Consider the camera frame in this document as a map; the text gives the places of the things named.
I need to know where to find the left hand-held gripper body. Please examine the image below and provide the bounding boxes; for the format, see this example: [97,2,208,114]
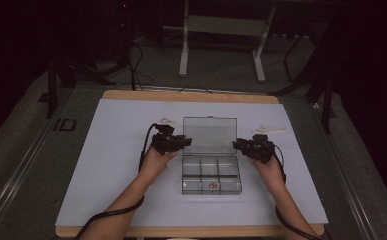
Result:
[150,117,183,156]

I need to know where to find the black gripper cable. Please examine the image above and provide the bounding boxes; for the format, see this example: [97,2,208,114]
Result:
[272,143,324,240]
[73,123,159,240]

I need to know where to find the metal floor rail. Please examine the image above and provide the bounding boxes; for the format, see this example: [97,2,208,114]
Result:
[312,101,380,240]
[0,109,69,231]

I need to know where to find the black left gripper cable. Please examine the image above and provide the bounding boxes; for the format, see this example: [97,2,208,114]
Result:
[73,123,159,240]

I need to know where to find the white metal stand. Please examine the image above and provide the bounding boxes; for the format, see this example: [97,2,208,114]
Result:
[178,0,277,84]

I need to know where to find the black stand with legs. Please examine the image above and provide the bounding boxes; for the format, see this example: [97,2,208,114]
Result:
[45,58,118,120]
[269,19,336,135]

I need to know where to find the person's right hand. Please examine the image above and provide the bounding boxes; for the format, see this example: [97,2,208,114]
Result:
[247,154,287,197]

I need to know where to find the black floor cables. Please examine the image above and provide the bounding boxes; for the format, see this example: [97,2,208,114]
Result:
[119,19,155,92]

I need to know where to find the pale blue table mat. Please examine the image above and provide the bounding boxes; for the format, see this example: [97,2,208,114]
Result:
[54,98,329,228]

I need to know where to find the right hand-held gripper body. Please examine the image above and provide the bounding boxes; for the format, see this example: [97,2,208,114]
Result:
[244,123,287,165]

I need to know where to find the clear plastic compartment box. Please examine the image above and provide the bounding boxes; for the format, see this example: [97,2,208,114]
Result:
[181,115,243,196]

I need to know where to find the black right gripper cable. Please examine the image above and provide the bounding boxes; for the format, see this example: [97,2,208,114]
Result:
[272,143,324,240]

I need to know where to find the person's left hand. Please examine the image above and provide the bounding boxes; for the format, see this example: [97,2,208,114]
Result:
[137,148,179,185]

